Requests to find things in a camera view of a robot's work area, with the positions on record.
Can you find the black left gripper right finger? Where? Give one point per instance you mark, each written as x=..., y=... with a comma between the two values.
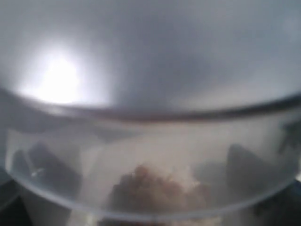
x=282, y=209

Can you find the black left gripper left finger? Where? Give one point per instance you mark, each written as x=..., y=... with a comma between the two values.
x=12, y=209

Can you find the clear plastic shaker bottle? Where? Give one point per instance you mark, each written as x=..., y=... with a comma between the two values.
x=151, y=111

